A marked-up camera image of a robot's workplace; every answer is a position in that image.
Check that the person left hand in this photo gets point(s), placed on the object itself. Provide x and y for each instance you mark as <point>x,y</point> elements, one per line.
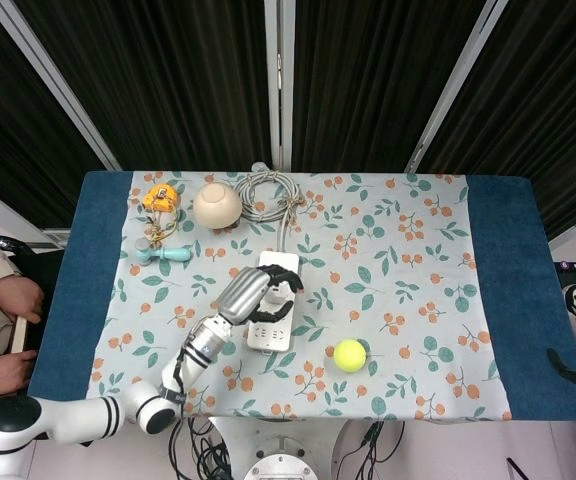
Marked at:
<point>18,297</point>

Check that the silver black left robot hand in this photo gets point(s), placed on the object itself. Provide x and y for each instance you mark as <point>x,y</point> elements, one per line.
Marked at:
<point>240,295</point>

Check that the person right hand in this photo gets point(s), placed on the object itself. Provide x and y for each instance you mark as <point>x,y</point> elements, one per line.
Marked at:
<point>3,372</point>

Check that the white cube charger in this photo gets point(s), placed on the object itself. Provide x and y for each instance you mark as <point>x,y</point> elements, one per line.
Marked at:
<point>277,296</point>

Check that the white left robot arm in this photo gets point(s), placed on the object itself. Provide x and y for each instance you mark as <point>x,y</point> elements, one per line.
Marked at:
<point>68,417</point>

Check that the silver white robot base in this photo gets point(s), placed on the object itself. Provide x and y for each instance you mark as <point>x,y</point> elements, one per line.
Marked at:
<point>280,467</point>

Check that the white power strip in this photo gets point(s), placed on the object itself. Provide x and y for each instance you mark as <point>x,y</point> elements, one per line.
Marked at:
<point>268,340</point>

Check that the wooden board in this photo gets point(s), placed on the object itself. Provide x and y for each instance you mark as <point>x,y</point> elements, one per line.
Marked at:
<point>18,335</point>

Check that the blue table cover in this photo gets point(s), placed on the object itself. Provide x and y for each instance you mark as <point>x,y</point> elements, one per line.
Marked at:
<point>83,280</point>

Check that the teal toy hammer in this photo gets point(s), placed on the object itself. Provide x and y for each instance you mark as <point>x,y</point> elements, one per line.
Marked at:
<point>168,254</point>

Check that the beige upturned bowl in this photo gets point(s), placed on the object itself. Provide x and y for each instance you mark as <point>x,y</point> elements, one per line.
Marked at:
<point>217,205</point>

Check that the yellow tennis ball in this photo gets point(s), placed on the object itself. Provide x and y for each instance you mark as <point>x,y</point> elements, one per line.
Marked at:
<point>349,356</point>

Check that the floral printed tablecloth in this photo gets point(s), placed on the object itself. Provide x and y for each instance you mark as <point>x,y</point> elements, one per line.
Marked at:
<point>393,280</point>

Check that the black pleated curtain panel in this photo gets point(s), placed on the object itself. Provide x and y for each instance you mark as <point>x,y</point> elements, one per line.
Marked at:
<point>168,75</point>
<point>368,75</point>
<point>543,100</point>
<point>13,125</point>

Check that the white metal frame post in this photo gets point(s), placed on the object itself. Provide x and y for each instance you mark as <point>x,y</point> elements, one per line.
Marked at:
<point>53,80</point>
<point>455,80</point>
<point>279,75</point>

